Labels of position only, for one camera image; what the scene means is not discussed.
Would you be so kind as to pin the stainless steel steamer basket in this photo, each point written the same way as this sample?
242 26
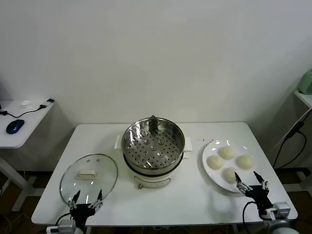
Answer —
136 136

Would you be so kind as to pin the white steamed baozi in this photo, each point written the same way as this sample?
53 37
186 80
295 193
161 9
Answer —
215 162
244 161
229 175
227 152

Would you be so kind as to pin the round glass lid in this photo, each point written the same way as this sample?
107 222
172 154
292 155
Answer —
102 168

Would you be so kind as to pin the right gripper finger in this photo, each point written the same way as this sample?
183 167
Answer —
263 184
242 187

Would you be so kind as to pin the pale green appliance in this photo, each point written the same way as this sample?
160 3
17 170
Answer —
306 83

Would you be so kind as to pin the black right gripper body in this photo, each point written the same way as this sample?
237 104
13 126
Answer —
258 196

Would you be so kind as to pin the cream electric cooker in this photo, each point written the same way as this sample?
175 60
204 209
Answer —
152 181

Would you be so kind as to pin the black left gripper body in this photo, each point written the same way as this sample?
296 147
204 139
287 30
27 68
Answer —
81 212

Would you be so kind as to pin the white side desk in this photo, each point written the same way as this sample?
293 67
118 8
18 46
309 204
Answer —
29 126

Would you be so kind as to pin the white round plate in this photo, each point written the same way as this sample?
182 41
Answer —
240 150

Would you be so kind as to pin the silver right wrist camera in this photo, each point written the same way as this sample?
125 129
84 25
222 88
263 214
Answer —
280 209

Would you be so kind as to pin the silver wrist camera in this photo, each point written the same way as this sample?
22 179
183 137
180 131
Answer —
280 209
65 225

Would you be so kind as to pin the blue computer mouse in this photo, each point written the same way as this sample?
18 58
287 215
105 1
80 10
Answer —
15 126

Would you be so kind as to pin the small white object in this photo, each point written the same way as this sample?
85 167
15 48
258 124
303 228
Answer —
26 103

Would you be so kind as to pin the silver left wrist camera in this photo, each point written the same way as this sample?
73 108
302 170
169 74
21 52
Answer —
65 225

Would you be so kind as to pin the white shelf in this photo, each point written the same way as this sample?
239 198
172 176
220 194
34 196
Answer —
304 97

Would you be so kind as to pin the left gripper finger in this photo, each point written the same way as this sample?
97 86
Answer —
73 202
98 203

